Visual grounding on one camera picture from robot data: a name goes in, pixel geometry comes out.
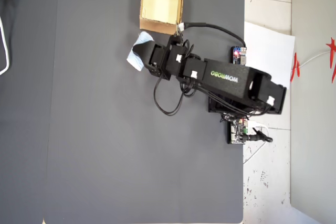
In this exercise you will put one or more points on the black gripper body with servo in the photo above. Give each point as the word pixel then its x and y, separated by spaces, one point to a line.
pixel 168 61

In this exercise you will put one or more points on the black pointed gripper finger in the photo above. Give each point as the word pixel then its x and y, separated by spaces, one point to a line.
pixel 144 51

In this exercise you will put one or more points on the white cloth-wrapped block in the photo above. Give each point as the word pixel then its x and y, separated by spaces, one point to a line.
pixel 134 62

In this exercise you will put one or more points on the black WOWROBO robot arm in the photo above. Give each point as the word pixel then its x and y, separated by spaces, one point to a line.
pixel 236 87

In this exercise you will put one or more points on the open cardboard box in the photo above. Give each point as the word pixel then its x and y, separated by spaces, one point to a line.
pixel 160 1

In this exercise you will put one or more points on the blue circuit board with USB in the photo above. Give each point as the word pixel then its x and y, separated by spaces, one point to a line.
pixel 237 56

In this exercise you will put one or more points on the green white controller board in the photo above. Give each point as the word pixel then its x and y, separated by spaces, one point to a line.
pixel 236 134

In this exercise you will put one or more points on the white paper sheet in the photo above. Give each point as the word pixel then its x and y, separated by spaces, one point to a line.
pixel 267 51

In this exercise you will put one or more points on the large dark grey mat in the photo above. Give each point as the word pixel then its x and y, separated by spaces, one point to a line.
pixel 131 155

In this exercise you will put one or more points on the white curved rim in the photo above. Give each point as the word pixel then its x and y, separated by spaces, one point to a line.
pixel 7 51

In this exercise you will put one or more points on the small wrist camera board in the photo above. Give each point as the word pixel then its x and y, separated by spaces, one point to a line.
pixel 179 30

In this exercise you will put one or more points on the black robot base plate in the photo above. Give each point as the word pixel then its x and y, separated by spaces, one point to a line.
pixel 228 134

